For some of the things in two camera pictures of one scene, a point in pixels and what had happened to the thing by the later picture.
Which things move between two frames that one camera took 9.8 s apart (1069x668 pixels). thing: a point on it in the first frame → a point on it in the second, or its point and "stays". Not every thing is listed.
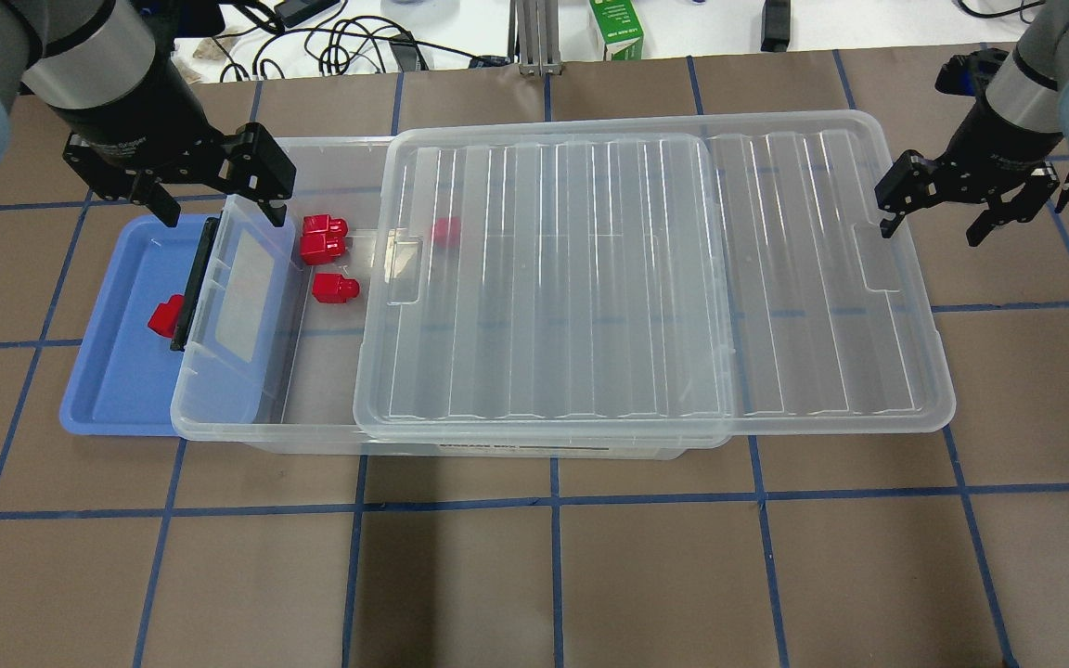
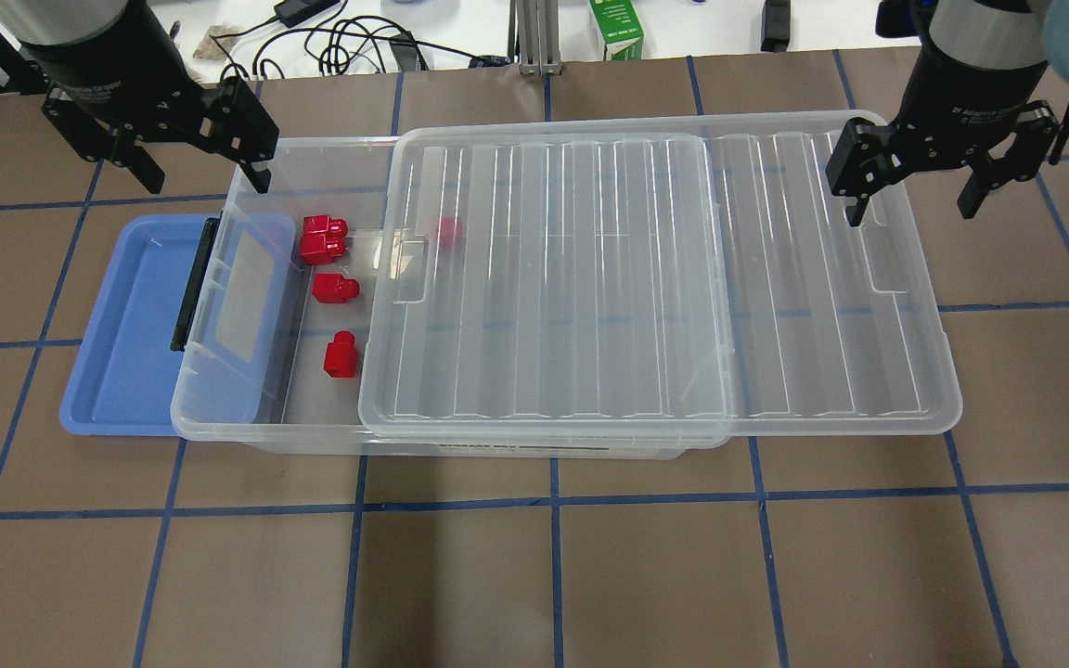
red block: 165,318 → 341,355
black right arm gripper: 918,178 → 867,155
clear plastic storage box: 289,321 stays
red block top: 324,224 stays
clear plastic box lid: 648,279 stays
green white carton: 621,28 stays
